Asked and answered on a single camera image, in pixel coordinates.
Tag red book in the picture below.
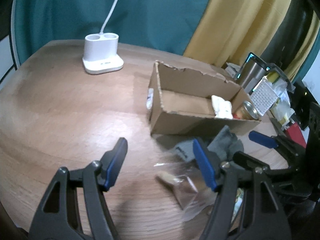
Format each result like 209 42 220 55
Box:
285 122 306 148

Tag stainless steel travel mug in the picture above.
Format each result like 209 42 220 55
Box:
236 52 267 95

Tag red metal can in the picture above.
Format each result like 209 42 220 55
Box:
233 101 259 120

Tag grey knitted cloth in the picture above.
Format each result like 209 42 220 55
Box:
173 125 244 163

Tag white towel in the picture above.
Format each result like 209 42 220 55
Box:
211 95 233 119

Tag yellow curtain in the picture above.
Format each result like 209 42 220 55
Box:
183 0 320 81

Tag open cardboard box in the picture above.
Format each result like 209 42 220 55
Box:
147 61 261 137

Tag black tablet device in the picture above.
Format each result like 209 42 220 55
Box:
289 79 317 130

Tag cartoon tissue pack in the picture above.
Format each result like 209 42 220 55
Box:
231 188 244 223

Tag white perforated plastic basket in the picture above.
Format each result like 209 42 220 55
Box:
250 78 278 116

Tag yellow sponge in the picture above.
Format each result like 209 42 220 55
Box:
266 72 281 83

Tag teal curtain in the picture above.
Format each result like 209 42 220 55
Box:
14 0 209 62

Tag white desk lamp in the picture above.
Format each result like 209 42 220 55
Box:
82 0 124 75

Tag crumpled clear plastic bags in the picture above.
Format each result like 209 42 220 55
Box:
267 79 295 127

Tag clear plastic snack bag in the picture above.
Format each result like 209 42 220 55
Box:
154 162 216 222

